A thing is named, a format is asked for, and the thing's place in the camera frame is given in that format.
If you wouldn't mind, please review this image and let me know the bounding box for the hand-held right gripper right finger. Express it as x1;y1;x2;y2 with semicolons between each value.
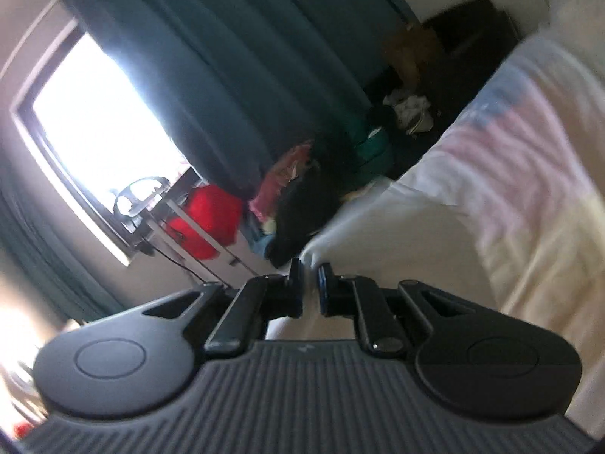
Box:
316;262;479;358

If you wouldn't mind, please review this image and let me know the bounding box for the cream garment with dark piping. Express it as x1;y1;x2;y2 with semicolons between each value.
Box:
267;184;605;440

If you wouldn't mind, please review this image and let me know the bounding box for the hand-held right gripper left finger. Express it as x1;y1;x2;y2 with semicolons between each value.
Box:
141;258;306;359

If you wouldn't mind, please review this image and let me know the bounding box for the red bag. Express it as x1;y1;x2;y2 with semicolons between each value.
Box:
165;184;244;261

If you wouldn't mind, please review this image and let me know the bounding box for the dark framed window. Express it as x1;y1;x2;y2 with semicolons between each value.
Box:
12;23;209;266

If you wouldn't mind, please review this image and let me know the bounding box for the blue clothing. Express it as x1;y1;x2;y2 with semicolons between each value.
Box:
243;220;279;258

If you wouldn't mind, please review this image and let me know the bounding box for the standing garment steamer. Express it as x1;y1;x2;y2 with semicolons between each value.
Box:
111;176;251;289

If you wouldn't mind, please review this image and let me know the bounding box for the brown cardboard box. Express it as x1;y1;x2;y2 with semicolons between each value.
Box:
383;21;442;86

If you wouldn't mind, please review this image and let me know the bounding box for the black clothing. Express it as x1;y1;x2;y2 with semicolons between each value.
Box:
269;161;360;268

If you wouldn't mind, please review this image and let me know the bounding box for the bed with pastel sheet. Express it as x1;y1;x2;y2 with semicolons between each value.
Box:
302;0;605;294

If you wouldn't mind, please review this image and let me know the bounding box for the teal cloth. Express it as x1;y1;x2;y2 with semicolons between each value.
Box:
354;125;393;176

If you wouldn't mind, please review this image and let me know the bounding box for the white crumpled cloth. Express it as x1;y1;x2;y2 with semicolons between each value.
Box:
383;95;436;135

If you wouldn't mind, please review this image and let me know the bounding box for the wide teal curtain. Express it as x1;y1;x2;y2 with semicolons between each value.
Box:
64;0;417;199

